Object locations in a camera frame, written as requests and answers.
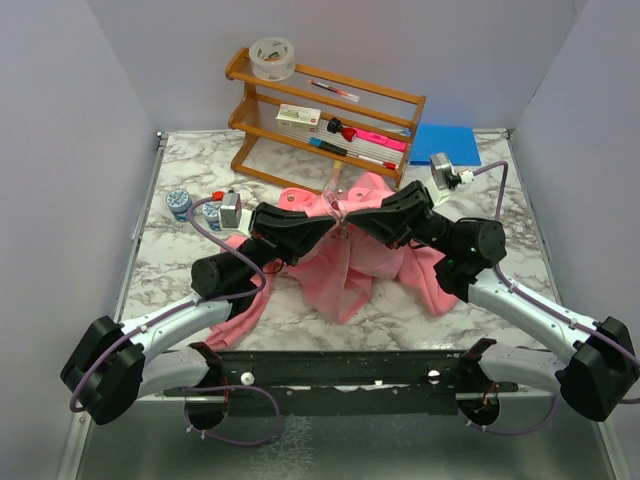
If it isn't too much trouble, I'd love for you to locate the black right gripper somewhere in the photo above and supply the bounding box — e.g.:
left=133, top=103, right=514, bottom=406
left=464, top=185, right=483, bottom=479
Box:
left=345, top=181, right=456, bottom=257

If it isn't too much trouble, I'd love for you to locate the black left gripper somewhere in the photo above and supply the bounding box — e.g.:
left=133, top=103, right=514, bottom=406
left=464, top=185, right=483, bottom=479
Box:
left=234, top=202, right=336, bottom=284

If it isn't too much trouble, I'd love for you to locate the pink zip jacket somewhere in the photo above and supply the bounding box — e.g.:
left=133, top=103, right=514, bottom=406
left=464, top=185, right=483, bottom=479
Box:
left=205, top=170, right=462, bottom=352

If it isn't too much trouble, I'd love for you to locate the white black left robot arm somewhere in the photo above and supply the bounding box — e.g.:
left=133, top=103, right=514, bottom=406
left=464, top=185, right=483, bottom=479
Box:
left=60, top=202, right=336, bottom=425

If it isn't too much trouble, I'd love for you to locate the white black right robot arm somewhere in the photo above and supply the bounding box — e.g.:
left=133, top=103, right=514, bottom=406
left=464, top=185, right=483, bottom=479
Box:
left=346, top=181, right=639, bottom=422

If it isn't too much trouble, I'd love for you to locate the white red pen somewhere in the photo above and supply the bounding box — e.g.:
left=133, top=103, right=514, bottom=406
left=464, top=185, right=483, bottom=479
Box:
left=349, top=153, right=397, bottom=171

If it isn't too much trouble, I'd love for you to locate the yellow pink glue stick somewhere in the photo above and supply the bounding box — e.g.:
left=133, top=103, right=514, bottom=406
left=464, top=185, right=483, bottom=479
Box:
left=326, top=161, right=343, bottom=192

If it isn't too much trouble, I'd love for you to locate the blue white paint jar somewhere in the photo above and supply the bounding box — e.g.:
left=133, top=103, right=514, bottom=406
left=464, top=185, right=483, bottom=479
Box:
left=165, top=189, right=193, bottom=222
left=202, top=202, right=222, bottom=231

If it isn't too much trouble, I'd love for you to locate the blue black marker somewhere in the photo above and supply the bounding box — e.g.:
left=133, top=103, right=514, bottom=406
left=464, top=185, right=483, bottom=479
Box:
left=308, top=137, right=348, bottom=157

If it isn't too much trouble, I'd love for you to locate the pink highlighter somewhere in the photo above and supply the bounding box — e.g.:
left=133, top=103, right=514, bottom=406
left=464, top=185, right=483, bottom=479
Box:
left=355, top=128, right=407, bottom=153

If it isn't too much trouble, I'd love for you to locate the wooden three-tier shelf rack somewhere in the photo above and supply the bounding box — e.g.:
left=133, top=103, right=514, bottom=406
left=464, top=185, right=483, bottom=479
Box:
left=225, top=48, right=426, bottom=192

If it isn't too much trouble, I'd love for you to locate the blue folder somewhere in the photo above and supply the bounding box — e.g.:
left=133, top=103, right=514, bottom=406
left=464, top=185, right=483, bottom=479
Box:
left=409, top=124, right=481, bottom=167

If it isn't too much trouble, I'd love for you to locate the white staples box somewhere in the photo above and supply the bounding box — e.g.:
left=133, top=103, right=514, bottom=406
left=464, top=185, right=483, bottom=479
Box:
left=276, top=104, right=321, bottom=133

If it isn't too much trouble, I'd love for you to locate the red clear pen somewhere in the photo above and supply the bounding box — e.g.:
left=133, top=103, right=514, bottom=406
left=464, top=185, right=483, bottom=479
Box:
left=308, top=79, right=360, bottom=103

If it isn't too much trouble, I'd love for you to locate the clear tape roll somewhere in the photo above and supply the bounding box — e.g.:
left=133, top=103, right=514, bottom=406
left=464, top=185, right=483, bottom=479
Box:
left=249, top=37, right=296, bottom=82

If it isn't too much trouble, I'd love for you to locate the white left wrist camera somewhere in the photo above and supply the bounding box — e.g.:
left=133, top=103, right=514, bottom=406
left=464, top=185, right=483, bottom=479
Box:
left=212, top=190, right=252, bottom=235

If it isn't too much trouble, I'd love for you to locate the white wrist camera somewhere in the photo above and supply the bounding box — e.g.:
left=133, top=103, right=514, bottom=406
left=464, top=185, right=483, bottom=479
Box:
left=212, top=190, right=252, bottom=235
left=427, top=152, right=474, bottom=206

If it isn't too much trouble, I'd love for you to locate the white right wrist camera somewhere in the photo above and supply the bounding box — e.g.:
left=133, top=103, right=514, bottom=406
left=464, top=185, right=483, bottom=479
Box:
left=427, top=152, right=474, bottom=206

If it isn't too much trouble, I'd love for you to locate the black metal base rail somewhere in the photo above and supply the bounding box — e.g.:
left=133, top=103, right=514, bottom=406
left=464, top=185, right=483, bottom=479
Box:
left=170, top=350, right=517, bottom=417

